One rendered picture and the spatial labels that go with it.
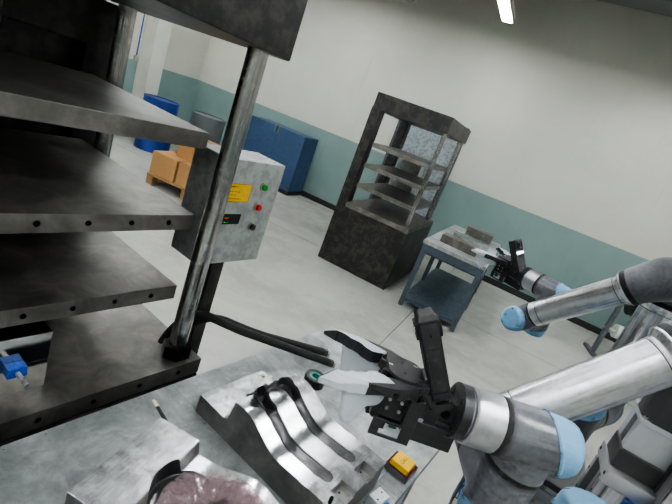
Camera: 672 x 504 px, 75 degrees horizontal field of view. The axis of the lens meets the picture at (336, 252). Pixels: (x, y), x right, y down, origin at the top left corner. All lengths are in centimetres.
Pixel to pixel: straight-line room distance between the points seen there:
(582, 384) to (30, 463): 113
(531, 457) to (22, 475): 102
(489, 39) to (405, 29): 137
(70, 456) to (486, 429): 97
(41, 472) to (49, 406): 22
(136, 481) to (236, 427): 32
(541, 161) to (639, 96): 145
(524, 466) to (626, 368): 24
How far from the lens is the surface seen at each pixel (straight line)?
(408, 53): 801
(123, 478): 109
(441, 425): 61
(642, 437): 115
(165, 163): 617
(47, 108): 116
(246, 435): 128
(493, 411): 60
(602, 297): 136
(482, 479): 68
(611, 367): 79
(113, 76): 187
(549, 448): 64
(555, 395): 77
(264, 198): 168
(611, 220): 752
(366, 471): 134
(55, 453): 128
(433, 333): 54
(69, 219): 123
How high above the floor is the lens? 173
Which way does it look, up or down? 17 degrees down
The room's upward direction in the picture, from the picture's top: 21 degrees clockwise
